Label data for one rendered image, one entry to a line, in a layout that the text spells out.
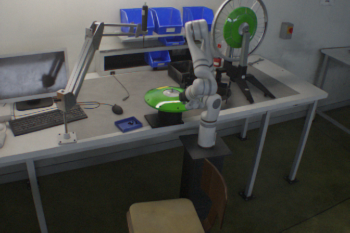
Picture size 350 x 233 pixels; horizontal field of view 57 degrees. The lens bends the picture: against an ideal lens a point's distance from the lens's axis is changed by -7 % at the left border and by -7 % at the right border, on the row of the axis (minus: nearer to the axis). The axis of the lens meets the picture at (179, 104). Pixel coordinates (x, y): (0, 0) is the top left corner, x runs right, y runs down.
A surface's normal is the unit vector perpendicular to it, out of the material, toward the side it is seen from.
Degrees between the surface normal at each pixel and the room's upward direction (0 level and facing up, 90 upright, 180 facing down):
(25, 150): 0
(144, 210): 0
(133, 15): 90
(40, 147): 0
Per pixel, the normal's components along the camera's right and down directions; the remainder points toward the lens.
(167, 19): 0.45, 0.44
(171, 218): 0.07, -0.88
